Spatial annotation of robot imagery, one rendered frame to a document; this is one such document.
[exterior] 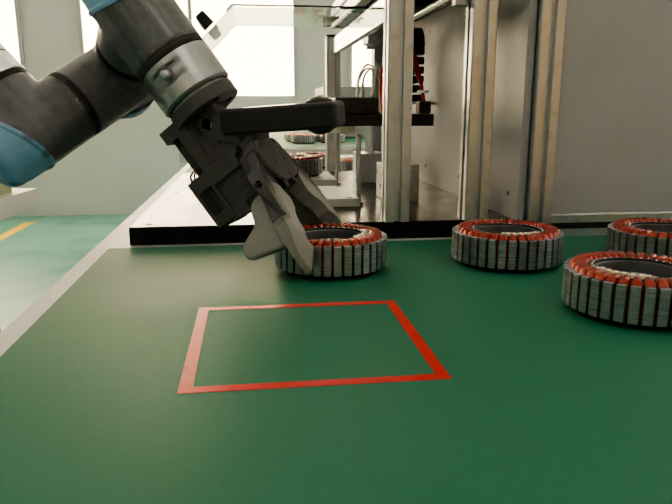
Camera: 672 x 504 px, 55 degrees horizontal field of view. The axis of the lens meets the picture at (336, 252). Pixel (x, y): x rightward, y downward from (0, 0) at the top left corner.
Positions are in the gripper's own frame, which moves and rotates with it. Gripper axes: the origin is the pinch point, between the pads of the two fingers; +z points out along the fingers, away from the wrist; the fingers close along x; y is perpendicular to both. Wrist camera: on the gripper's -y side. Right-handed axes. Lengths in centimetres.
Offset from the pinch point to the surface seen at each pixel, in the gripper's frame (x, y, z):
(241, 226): -10.2, 11.0, -8.3
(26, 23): -415, 231, -266
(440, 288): 5.5, -7.7, 7.7
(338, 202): -26.4, 3.9, -3.9
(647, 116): -26.7, -34.6, 10.0
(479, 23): -19.5, -24.3, -11.1
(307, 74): -491, 85, -108
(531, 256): -1.2, -15.2, 11.1
